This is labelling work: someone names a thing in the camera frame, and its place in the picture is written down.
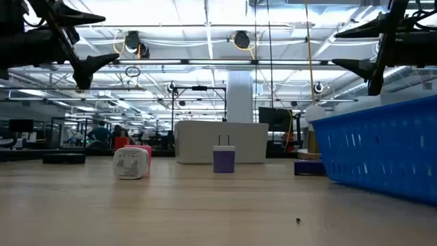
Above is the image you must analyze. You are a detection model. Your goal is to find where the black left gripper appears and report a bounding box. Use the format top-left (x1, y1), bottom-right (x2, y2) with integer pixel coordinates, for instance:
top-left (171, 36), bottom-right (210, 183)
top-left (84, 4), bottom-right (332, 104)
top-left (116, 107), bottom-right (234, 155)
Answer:
top-left (0, 0), bottom-right (120, 90)

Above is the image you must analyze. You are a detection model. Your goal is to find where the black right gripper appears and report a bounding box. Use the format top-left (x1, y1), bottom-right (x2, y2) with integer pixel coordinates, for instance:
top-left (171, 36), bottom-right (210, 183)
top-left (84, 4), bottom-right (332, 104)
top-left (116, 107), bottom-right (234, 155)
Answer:
top-left (331, 0), bottom-right (437, 96)

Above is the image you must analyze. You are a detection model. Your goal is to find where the pink and white wall charger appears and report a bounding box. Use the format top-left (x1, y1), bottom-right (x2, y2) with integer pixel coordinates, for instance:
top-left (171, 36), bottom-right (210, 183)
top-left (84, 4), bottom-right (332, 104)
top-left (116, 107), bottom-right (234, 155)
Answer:
top-left (112, 144), bottom-right (153, 180)

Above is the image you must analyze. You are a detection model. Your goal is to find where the small navy blue box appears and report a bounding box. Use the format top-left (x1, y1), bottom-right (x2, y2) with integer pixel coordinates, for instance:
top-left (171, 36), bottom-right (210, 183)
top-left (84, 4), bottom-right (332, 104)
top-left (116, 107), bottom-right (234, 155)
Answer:
top-left (294, 159), bottom-right (328, 177)

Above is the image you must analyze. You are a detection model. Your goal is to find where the light blue small bottle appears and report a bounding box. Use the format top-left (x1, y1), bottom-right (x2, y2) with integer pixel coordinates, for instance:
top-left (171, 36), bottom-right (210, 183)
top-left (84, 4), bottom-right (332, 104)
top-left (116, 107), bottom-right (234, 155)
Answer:
top-left (212, 134), bottom-right (236, 174)

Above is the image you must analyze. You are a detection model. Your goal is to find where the white bulb lamp, wooden base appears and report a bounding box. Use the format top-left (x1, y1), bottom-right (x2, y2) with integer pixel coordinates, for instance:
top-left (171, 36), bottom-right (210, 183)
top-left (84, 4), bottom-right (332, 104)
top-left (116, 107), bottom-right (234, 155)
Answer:
top-left (296, 104), bottom-right (328, 161)

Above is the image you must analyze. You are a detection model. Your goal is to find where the person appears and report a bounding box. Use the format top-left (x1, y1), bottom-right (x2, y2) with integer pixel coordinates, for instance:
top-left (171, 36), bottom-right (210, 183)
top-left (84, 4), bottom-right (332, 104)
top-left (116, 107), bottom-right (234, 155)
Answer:
top-left (111, 124), bottom-right (136, 146)
top-left (87, 120), bottom-right (112, 150)

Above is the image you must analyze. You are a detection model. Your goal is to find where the blue plastic slotted basket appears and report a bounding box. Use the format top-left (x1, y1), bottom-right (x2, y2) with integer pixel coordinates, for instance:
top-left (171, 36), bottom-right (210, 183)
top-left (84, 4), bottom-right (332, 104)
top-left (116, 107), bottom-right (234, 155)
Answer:
top-left (310, 95), bottom-right (437, 206)

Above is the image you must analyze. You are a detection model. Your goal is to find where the red rectangular object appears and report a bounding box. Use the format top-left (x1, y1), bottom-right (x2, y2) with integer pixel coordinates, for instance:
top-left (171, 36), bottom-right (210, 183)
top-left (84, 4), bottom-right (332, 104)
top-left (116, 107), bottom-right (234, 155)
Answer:
top-left (114, 136), bottom-right (131, 150)

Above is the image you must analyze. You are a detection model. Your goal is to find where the black monitor screen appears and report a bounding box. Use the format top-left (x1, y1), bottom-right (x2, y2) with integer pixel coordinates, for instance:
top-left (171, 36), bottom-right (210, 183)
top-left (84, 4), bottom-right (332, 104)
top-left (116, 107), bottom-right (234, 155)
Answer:
top-left (258, 107), bottom-right (294, 133)

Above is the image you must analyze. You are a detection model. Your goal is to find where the white square pillar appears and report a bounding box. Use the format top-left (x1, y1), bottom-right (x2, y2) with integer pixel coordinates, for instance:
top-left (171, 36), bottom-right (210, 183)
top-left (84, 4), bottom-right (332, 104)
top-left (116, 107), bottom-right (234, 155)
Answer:
top-left (227, 70), bottom-right (254, 124)

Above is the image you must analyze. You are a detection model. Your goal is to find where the white translucent plastic bin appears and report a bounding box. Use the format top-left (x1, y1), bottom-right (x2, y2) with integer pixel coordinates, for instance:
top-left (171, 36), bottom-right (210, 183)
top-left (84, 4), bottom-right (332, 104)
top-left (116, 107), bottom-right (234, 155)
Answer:
top-left (173, 119), bottom-right (270, 165)

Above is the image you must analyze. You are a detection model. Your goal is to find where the thin black hanging cable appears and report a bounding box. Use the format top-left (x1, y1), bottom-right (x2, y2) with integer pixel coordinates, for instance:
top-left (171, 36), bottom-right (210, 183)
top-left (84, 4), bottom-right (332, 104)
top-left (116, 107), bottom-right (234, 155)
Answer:
top-left (253, 0), bottom-right (258, 124)

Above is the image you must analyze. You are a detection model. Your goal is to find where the black gantry frame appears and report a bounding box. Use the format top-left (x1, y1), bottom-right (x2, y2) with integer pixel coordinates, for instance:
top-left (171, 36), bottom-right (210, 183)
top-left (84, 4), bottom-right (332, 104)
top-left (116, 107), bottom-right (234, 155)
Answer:
top-left (170, 85), bottom-right (228, 122)

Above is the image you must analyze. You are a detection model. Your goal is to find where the black aluminium table frame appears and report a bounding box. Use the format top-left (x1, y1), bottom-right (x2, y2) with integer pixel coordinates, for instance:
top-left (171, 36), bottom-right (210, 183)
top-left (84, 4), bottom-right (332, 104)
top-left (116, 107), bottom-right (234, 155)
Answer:
top-left (0, 148), bottom-right (175, 162)

